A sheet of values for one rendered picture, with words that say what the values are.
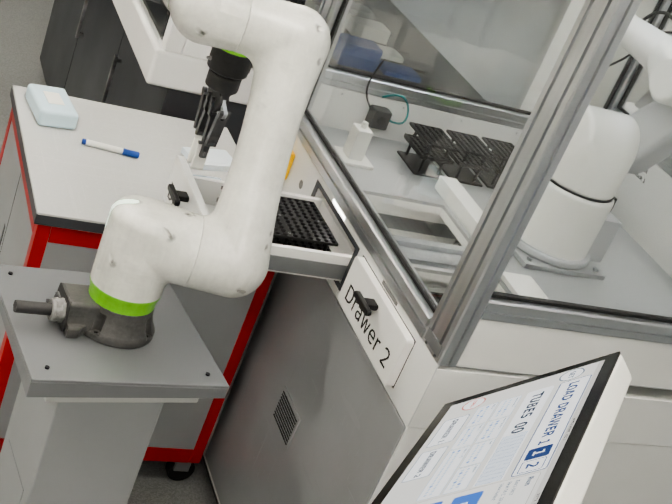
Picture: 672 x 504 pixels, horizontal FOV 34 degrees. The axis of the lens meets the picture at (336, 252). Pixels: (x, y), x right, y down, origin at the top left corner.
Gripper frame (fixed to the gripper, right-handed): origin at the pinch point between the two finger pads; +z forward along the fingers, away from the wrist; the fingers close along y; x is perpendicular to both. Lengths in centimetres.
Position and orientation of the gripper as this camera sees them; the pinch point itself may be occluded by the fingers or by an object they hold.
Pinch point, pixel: (198, 152)
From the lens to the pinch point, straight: 252.0
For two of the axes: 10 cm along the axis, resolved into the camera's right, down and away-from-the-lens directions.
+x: -8.5, -0.8, -5.2
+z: -3.5, 8.3, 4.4
